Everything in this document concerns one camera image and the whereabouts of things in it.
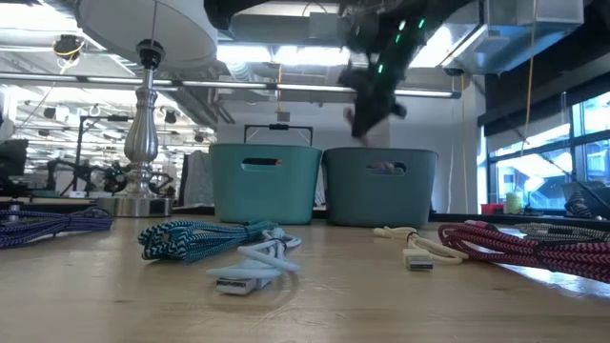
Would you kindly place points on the white draped cloth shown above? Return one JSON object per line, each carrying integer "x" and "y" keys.
{"x": 197, "y": 181}

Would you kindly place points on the black aluminium table frame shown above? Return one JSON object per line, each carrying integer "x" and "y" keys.
{"x": 524, "y": 219}

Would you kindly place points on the long ceiling light strip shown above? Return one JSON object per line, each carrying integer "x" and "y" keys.
{"x": 214, "y": 85}

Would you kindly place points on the small red box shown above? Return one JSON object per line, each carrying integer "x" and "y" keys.
{"x": 491, "y": 208}

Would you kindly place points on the silver lamp base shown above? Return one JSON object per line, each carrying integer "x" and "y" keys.
{"x": 140, "y": 143}

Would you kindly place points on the grey wall plate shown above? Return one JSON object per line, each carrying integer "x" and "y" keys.
{"x": 283, "y": 116}

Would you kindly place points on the blue-grey plastic bin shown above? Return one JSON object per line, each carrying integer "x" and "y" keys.
{"x": 381, "y": 200}

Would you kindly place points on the teal plastic bin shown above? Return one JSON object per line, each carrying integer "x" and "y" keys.
{"x": 264, "y": 195}

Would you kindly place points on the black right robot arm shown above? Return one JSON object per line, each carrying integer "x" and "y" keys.
{"x": 443, "y": 19}

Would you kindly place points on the white lamp shade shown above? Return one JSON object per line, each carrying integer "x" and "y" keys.
{"x": 143, "y": 28}

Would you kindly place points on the pale green cup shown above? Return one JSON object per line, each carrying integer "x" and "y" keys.
{"x": 514, "y": 204}

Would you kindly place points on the dark monitor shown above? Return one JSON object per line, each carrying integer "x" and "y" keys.
{"x": 13, "y": 157}

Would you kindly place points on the black ceiling camera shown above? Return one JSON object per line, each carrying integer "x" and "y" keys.
{"x": 453, "y": 72}

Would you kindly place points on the black background robot arm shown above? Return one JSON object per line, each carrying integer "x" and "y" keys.
{"x": 86, "y": 174}
{"x": 162, "y": 183}

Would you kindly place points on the large window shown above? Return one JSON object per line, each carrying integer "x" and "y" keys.
{"x": 548, "y": 162}

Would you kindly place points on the silver ventilation duct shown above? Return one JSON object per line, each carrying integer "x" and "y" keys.
{"x": 514, "y": 33}

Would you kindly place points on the black yellow ceiling fixture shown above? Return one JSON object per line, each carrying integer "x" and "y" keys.
{"x": 68, "y": 46}

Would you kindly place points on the black stand frame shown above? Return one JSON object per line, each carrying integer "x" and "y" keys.
{"x": 278, "y": 127}

